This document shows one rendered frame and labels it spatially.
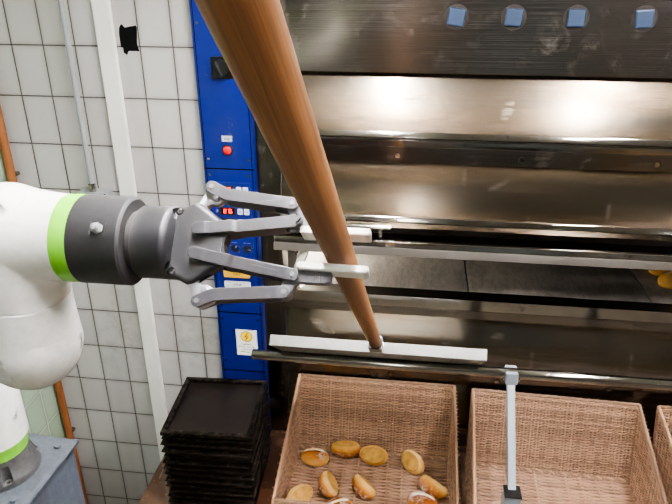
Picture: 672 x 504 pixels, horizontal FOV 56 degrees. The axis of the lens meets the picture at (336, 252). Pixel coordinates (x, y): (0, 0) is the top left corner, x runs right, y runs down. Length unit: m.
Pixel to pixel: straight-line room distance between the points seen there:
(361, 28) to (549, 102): 0.56
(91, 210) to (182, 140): 1.37
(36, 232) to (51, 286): 0.07
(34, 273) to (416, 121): 1.35
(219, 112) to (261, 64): 1.67
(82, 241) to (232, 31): 0.44
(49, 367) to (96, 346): 1.74
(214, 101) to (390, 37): 0.54
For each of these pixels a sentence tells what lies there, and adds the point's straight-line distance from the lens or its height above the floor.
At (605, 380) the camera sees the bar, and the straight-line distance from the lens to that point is 1.85.
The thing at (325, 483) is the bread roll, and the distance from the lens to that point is 2.17.
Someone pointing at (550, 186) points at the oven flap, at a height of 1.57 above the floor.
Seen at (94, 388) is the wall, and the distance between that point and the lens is 2.62.
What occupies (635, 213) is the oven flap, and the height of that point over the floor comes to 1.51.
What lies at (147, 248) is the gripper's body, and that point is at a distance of 0.64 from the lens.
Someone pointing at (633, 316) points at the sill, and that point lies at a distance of 2.21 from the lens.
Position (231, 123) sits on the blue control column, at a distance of 1.93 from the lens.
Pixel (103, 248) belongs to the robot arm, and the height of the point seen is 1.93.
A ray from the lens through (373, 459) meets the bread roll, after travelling 2.29.
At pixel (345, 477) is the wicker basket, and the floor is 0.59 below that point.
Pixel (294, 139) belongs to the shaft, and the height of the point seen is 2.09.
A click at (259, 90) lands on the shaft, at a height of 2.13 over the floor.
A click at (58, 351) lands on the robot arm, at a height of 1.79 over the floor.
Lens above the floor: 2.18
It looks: 25 degrees down
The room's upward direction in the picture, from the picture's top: straight up
